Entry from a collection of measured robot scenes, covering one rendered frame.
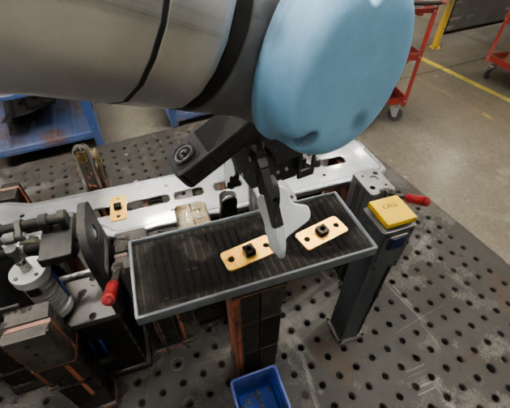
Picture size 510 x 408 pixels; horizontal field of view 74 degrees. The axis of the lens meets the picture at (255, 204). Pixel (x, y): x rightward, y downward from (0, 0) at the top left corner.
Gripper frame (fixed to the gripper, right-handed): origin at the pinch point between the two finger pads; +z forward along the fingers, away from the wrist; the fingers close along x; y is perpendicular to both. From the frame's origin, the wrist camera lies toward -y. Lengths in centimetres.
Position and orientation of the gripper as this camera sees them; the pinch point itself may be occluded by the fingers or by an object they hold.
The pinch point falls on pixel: (249, 222)
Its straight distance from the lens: 47.8
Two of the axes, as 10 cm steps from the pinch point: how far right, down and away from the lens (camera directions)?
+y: 8.8, -3.3, 3.3
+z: 0.0, 7.1, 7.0
